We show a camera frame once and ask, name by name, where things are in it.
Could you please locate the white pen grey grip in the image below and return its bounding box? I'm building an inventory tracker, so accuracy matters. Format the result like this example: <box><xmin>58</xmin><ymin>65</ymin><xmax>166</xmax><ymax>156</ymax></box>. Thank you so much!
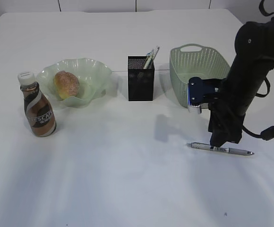
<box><xmin>143</xmin><ymin>49</ymin><xmax>154</xmax><ymax>69</ymax></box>

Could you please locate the black mesh pen holder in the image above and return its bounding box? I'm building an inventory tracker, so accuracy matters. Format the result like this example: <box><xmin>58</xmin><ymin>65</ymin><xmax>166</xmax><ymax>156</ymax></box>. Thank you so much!
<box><xmin>128</xmin><ymin>56</ymin><xmax>155</xmax><ymax>101</ymax></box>

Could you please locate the cream barrel pen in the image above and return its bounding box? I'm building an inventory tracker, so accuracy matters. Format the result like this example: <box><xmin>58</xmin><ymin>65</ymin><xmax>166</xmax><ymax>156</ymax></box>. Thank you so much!
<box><xmin>146</xmin><ymin>51</ymin><xmax>158</xmax><ymax>70</ymax></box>

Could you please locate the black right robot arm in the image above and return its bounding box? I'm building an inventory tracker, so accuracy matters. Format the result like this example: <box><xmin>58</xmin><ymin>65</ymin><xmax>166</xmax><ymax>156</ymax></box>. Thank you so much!
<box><xmin>208</xmin><ymin>20</ymin><xmax>274</xmax><ymax>147</ymax></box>

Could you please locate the green plastic woven basket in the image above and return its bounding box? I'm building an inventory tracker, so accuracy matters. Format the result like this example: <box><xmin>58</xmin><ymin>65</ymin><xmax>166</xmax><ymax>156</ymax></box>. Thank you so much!
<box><xmin>169</xmin><ymin>44</ymin><xmax>230</xmax><ymax>108</ymax></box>

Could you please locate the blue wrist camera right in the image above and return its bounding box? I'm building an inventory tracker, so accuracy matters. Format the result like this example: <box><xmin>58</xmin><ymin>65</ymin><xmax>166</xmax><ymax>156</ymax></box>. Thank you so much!
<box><xmin>187</xmin><ymin>77</ymin><xmax>222</xmax><ymax>114</ymax></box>

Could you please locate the clear plastic ruler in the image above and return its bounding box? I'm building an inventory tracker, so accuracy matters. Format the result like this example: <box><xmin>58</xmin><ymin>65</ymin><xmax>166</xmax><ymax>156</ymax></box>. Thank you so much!
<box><xmin>152</xmin><ymin>46</ymin><xmax>160</xmax><ymax>61</ymax></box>

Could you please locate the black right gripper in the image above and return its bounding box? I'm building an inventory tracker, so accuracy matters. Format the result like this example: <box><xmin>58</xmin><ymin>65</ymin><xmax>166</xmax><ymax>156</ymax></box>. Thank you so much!
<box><xmin>208</xmin><ymin>95</ymin><xmax>245</xmax><ymax>147</ymax></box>

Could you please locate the golden bread roll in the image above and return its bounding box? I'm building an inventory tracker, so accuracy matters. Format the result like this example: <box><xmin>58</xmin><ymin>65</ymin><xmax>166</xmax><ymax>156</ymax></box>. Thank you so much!
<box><xmin>53</xmin><ymin>71</ymin><xmax>80</xmax><ymax>100</ymax></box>

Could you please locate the brown Nescafe coffee bottle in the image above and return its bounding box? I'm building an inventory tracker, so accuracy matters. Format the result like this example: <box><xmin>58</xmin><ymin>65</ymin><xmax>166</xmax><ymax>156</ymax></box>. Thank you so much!
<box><xmin>17</xmin><ymin>71</ymin><xmax>57</xmax><ymax>137</ymax></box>

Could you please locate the green glass ruffled plate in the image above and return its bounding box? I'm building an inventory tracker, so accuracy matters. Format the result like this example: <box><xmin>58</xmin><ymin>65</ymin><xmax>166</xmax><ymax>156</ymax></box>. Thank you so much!
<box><xmin>36</xmin><ymin>58</ymin><xmax>112</xmax><ymax>108</ymax></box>

